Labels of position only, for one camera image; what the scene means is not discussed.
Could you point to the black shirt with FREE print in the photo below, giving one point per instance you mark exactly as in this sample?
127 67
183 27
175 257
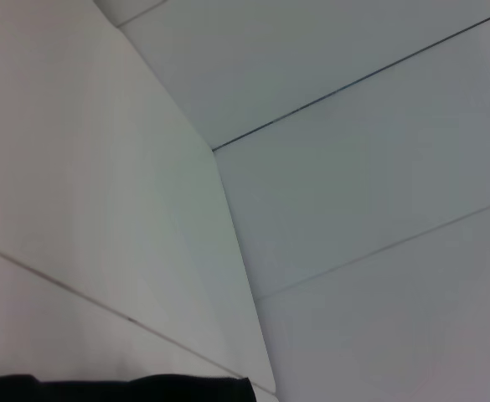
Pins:
123 389

